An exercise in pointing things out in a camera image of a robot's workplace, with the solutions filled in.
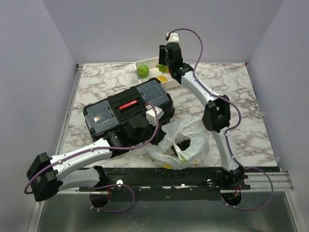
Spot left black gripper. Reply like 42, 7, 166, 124
131, 119, 168, 146

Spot black mounting rail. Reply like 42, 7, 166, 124
79, 167, 250, 205

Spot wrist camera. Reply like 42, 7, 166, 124
145, 105, 164, 126
165, 32, 179, 43

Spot black plastic toolbox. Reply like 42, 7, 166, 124
83, 78, 175, 147

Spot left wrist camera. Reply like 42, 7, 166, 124
145, 105, 164, 126

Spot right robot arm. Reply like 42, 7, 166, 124
159, 42, 244, 189

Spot white lemon print plastic bag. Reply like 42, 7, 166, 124
144, 116, 210, 170

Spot green fake guava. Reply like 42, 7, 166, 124
137, 64, 149, 78

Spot yellow fake lemon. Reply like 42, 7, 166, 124
156, 75, 168, 83

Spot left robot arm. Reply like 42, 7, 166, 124
24, 115, 162, 202

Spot dark purple fake grapes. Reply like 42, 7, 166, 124
171, 139, 191, 156

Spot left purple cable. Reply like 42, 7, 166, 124
23, 101, 160, 213

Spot white perforated plastic basket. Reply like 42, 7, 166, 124
134, 57, 180, 89

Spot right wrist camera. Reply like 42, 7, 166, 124
165, 32, 179, 43

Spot green fake grape bunch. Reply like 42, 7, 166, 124
156, 64, 169, 74

